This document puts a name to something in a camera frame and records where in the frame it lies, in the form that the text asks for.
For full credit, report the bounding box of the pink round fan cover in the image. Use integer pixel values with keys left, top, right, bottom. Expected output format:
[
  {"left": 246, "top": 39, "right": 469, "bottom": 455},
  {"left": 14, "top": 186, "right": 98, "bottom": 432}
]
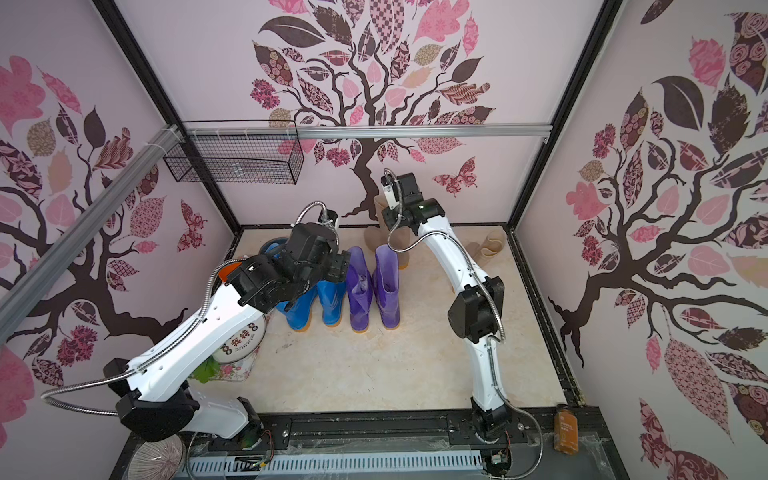
[{"left": 124, "top": 435, "right": 185, "bottom": 480}]

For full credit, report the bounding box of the beige rain boot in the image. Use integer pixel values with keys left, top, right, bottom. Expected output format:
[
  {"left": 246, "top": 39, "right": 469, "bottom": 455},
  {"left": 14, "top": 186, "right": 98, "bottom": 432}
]
[
  {"left": 456, "top": 226, "right": 507, "bottom": 282},
  {"left": 363, "top": 195, "right": 411, "bottom": 252}
]

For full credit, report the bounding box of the grey blue ceramic bowl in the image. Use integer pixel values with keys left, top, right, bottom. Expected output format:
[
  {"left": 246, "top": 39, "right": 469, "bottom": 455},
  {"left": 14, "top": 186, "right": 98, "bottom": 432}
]
[{"left": 259, "top": 237, "right": 288, "bottom": 258}]

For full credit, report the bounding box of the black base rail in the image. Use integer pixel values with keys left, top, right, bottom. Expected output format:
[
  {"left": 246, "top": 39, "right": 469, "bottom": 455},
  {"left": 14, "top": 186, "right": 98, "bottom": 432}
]
[{"left": 131, "top": 407, "right": 565, "bottom": 451}]

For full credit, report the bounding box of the purple rain boot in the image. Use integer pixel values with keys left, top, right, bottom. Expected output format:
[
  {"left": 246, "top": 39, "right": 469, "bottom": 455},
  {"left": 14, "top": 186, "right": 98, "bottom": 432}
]
[
  {"left": 373, "top": 244, "right": 400, "bottom": 330},
  {"left": 346, "top": 246, "right": 373, "bottom": 333}
]

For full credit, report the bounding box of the diagonal aluminium rail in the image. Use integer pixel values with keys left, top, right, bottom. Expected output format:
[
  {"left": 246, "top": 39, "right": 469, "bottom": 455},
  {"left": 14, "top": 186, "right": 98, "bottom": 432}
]
[{"left": 1, "top": 125, "right": 182, "bottom": 343}]

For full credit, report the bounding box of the orange plastic cup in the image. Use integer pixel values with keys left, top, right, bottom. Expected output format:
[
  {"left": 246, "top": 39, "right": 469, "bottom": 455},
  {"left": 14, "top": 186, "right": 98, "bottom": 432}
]
[{"left": 218, "top": 261, "right": 241, "bottom": 283}]

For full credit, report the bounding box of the white green vegetable toy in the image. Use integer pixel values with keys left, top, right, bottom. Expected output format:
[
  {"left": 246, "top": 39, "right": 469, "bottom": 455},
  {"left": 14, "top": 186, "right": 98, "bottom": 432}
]
[{"left": 190, "top": 357, "right": 220, "bottom": 383}]

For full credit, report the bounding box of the blue rain boot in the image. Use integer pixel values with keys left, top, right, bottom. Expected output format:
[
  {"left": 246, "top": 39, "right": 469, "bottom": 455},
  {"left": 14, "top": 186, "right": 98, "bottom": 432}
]
[
  {"left": 316, "top": 281, "right": 346, "bottom": 327},
  {"left": 275, "top": 287, "right": 317, "bottom": 332}
]

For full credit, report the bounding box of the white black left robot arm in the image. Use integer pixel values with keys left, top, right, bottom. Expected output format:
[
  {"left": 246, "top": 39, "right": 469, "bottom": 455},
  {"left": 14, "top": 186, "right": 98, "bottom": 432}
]
[{"left": 116, "top": 209, "right": 349, "bottom": 442}]

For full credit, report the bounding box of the white slotted cable duct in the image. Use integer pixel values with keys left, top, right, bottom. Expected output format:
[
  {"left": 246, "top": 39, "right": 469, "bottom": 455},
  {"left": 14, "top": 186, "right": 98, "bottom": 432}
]
[{"left": 177, "top": 450, "right": 484, "bottom": 479}]

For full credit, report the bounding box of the horizontal aluminium rail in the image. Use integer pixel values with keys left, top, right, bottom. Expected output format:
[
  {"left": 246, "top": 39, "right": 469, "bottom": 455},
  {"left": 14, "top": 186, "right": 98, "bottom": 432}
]
[{"left": 186, "top": 123, "right": 552, "bottom": 140}]

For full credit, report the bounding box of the black wire basket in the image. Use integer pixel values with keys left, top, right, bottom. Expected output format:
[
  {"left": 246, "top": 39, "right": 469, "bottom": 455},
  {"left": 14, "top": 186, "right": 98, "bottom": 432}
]
[{"left": 164, "top": 120, "right": 305, "bottom": 185}]

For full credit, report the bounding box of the orange brown bottle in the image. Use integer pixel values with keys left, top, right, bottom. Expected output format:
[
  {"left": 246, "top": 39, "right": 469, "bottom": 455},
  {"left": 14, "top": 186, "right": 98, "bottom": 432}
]
[{"left": 553, "top": 404, "right": 579, "bottom": 455}]

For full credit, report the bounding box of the left metal flex conduit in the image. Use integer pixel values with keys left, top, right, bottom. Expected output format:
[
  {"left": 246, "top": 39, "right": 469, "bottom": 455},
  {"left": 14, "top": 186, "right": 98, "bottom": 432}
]
[{"left": 40, "top": 201, "right": 339, "bottom": 417}]

